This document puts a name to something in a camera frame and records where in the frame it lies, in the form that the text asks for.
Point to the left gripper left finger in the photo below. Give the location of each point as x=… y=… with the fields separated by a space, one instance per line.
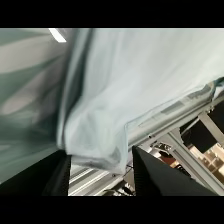
x=36 y=178

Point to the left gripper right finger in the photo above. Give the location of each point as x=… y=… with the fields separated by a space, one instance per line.
x=156 y=176

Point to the pale blue shirt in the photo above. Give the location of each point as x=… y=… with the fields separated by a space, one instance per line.
x=133 y=83

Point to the silver frame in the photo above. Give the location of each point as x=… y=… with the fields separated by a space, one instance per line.
x=156 y=128

